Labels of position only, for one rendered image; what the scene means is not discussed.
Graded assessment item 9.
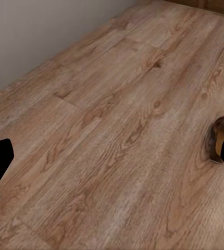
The sandal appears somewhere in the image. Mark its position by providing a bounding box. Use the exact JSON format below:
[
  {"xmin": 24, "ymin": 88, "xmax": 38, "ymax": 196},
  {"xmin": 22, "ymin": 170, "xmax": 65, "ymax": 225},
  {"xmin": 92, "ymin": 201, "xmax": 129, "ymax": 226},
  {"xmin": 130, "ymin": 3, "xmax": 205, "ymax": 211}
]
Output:
[{"xmin": 209, "ymin": 116, "xmax": 224, "ymax": 164}]

